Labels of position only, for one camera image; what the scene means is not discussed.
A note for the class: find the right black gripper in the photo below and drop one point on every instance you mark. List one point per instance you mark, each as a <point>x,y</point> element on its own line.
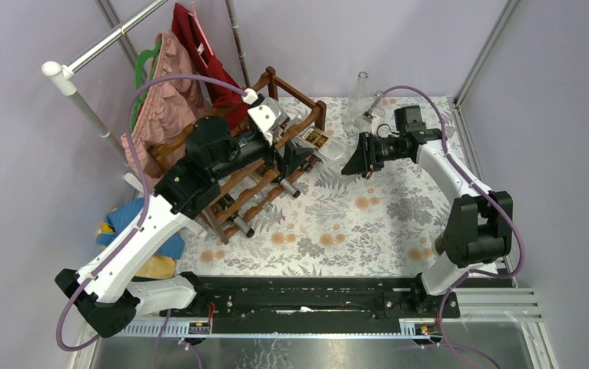
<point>364,160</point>

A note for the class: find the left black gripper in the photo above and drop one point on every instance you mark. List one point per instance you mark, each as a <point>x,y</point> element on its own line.
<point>290,157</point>

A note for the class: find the green wine bottle silver neck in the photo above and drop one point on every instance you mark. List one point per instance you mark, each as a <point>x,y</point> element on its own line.
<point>287,185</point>

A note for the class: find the clear bottle black cap front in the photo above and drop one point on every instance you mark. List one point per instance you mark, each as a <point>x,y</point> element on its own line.
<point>297,127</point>

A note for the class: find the clear bottle black cap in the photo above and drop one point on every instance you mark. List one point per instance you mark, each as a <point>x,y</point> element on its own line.
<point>326,147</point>
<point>297,127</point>

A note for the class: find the green wine bottle brown label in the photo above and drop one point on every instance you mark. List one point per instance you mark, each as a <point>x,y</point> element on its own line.
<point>237,220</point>

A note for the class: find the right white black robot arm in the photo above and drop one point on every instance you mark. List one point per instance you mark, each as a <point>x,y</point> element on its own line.
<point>477,231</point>

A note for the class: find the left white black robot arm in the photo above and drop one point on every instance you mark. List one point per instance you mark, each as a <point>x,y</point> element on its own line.
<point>104,290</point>

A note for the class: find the brown wooden wine rack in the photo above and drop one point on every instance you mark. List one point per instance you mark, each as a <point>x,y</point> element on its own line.
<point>229,175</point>

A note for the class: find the clear round bottle back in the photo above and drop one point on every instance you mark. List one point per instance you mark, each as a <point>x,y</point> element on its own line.
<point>377,106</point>

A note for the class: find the clear tall bottle back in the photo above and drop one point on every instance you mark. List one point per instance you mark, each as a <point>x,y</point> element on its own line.
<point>358,102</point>

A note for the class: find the clear bottle dark label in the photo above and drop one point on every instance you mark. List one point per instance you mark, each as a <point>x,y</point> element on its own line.
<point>440,244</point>

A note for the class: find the floral tablecloth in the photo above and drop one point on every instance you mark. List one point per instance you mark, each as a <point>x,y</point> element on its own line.
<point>339,226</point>

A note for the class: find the red hanging garment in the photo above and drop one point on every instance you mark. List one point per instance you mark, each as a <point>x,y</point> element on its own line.
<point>186,26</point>

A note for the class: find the pink hanging garment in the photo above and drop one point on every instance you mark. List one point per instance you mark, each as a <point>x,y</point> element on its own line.
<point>168,109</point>

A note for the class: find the yellow cloth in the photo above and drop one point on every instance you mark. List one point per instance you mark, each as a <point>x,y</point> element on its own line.
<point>156,267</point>

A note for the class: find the green clothes hanger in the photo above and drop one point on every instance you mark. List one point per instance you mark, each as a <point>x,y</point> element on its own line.
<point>145,68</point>

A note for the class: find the blue cloth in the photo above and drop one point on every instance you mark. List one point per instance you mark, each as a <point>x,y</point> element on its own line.
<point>119,218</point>

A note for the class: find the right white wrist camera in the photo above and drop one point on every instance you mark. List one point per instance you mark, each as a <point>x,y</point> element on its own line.
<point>369,122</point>

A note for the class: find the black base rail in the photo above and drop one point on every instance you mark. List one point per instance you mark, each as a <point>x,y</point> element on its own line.
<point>236,297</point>

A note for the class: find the white slotted cable duct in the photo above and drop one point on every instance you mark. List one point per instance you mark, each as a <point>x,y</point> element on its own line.
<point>304,327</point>

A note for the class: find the silver clothes rail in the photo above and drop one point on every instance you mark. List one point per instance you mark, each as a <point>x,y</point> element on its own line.
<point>62,75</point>

